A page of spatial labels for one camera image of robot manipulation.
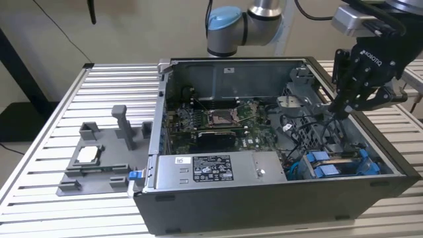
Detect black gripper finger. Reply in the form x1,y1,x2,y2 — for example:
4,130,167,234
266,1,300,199
330,49,356,119
346,83,408,113

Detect thin black disk wire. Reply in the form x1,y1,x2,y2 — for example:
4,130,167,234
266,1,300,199
326,113,352,157

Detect grey metal disk bay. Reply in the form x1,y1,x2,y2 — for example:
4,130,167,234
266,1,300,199
303,142,382,180

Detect green motherboard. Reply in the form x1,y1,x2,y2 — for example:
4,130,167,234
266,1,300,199
164,98,282,154

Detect black RAM slots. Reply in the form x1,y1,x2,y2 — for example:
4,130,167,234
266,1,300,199
191,96,240,104

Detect CPU socket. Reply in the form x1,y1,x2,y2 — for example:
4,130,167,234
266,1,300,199
203,109,243,128

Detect black graphics card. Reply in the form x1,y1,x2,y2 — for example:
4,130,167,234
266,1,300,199
196,130,238,152

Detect silver power supply unit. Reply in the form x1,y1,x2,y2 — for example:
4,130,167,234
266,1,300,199
154,151,287,192

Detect black open PC case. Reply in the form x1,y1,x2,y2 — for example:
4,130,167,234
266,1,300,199
127,56,423,236

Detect grey parts rack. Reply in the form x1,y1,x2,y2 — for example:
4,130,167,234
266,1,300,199
56,105,154,198

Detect silver CPU chip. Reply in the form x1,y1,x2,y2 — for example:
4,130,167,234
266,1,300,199
78,146,100,163

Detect black stand with base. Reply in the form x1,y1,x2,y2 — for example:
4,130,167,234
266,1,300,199
0,27,58,142

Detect grey metal drive bracket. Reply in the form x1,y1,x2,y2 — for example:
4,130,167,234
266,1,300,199
276,66,334,117

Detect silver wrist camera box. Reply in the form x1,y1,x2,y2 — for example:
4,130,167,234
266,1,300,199
331,4,406,38

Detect black wire bundle white tag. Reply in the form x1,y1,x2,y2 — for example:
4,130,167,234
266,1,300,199
279,113,310,160

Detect black camera cable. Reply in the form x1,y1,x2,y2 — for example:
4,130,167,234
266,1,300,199
295,0,335,21

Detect blue wire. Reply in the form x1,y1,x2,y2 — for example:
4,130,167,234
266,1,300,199
284,160,300,179

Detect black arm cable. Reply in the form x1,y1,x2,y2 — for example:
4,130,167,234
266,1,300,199
204,0,212,33

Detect black hanging strap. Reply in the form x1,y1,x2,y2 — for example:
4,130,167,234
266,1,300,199
87,0,98,25

